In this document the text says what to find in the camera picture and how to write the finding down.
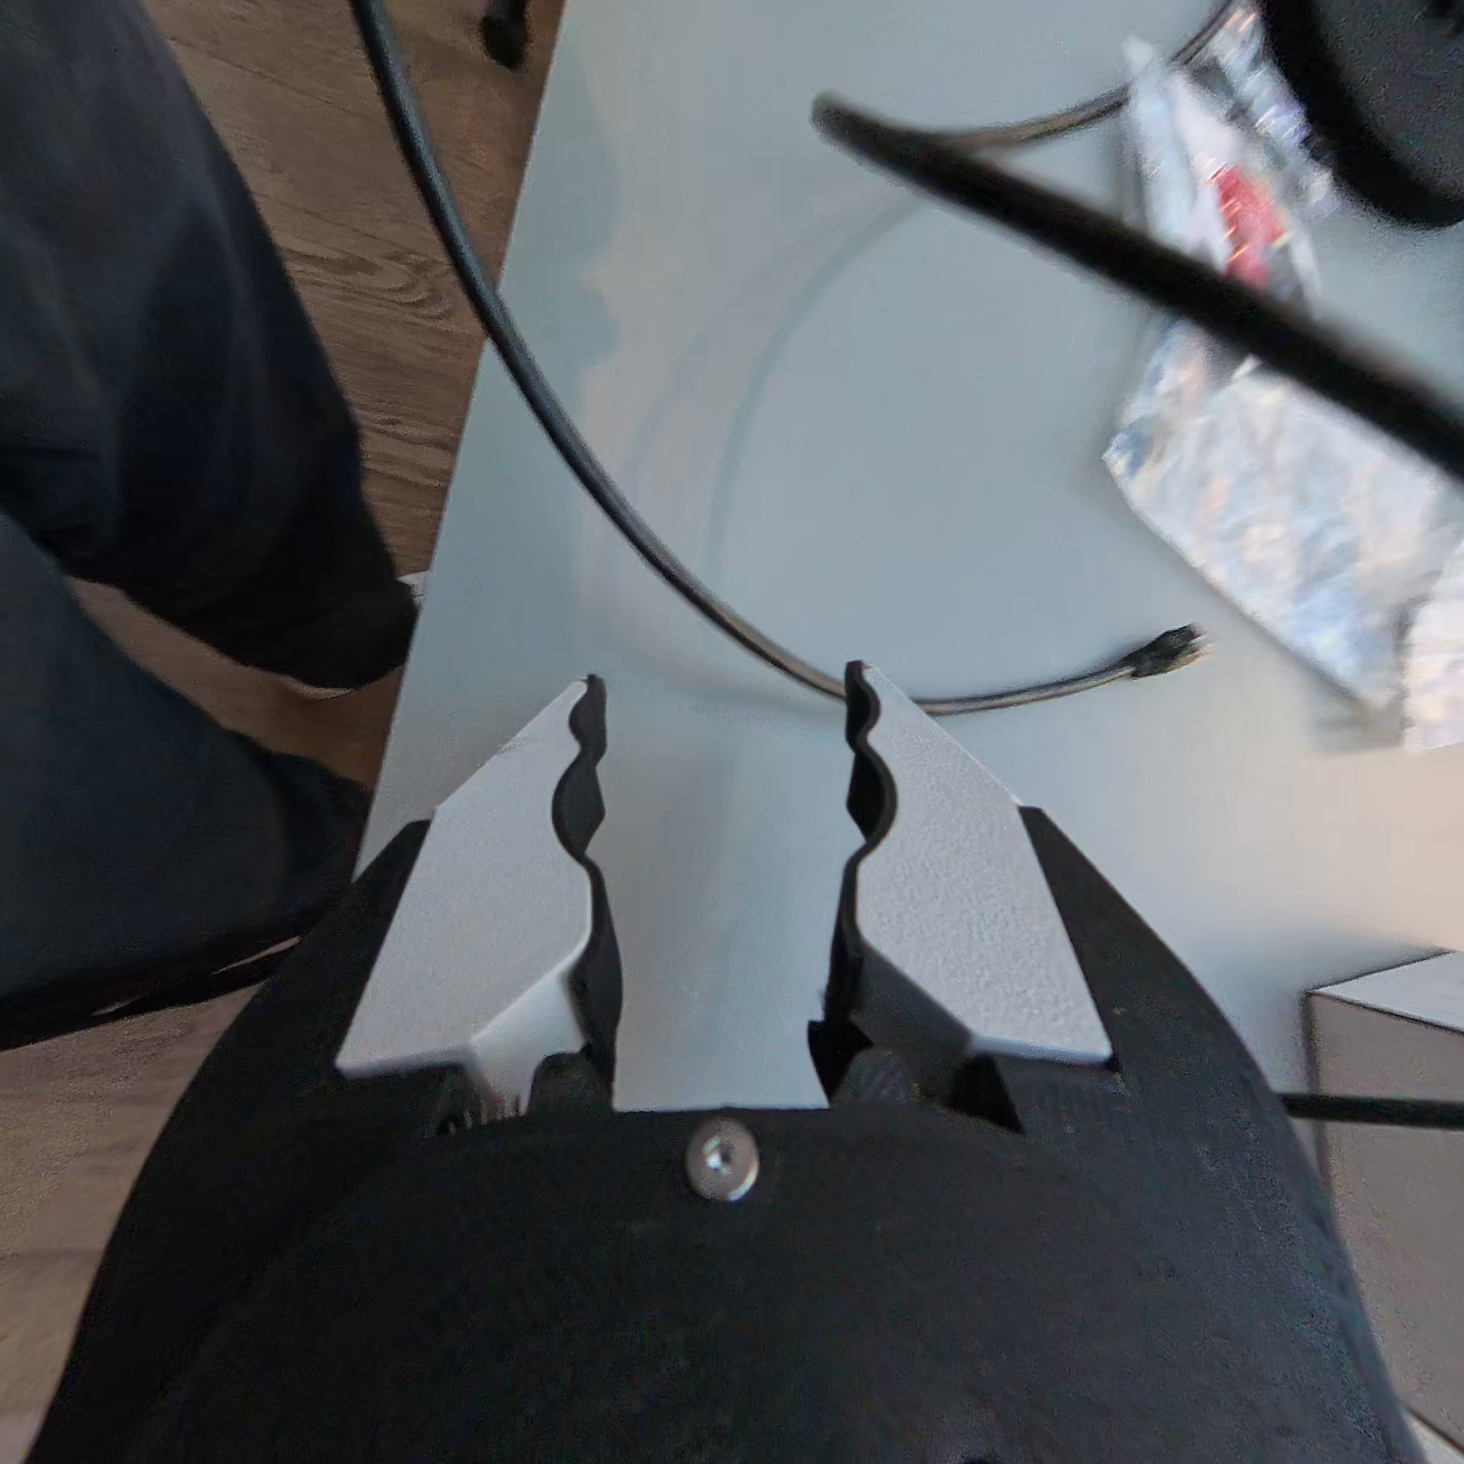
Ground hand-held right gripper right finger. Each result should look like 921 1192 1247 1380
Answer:
806 659 1118 1105

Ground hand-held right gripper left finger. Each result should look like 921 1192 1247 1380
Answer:
333 673 624 1108

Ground black ethernet cable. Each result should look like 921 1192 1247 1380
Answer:
349 0 1464 1127

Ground grey desk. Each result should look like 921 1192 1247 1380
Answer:
353 0 1464 1464

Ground white cardboard box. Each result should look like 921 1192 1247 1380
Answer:
1304 950 1464 1445

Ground clear bag of metal parts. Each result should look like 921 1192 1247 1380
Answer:
1102 326 1464 758

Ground person's dark trousers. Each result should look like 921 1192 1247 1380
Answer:
0 0 422 1051

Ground clear bag with red label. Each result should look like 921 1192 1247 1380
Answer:
1116 31 1342 301

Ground black velcro tape roll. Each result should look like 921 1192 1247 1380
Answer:
1259 0 1464 226

